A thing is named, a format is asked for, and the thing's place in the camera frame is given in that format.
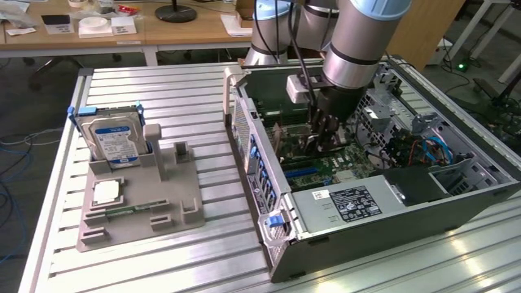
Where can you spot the hard disk with blue label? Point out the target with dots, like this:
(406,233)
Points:
(114,143)

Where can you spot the black open PC case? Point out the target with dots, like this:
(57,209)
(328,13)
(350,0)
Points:
(367,244)

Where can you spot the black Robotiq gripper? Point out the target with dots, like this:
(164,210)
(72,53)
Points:
(338,103)

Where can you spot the grey power supply unit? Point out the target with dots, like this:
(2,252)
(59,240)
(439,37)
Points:
(350,204)

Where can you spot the white table frame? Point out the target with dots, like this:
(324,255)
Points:
(482,39)

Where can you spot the green motherboard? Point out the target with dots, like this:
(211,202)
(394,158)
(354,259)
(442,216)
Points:
(346,164)

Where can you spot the white paper slip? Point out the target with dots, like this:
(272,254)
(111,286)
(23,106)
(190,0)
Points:
(21,31)

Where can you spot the black round lamp base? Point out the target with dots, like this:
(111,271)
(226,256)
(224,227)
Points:
(176,13)

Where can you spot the black and white box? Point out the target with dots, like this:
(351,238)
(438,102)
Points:
(58,26)

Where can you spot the white tape roll box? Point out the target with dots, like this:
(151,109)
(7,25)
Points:
(95,27)

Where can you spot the blue expansion slot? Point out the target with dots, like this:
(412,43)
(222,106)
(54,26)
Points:
(302,173)

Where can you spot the wooden cabinet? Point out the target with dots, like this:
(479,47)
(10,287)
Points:
(427,30)

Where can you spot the green RAM stick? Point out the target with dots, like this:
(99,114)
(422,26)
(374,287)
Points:
(128,210)

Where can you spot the small white labelled box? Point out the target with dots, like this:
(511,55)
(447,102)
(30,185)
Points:
(123,26)

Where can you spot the white stack of papers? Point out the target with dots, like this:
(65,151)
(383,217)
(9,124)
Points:
(234,27)

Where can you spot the wooden desk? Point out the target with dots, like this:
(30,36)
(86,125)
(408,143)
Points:
(41,42)

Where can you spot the blue plastic disk caddy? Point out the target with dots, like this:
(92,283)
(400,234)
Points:
(87,111)

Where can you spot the perforated metal disk bay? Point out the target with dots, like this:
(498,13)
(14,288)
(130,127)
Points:
(383,125)

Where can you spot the grey parts rack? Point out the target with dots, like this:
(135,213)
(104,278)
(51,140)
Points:
(163,222)

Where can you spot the blue case latch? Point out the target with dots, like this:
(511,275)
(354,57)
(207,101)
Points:
(274,221)

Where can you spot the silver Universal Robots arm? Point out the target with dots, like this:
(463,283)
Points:
(354,45)

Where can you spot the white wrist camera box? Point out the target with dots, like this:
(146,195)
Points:
(298,90)

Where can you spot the silver CPU chip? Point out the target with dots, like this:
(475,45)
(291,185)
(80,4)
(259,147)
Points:
(107,192)

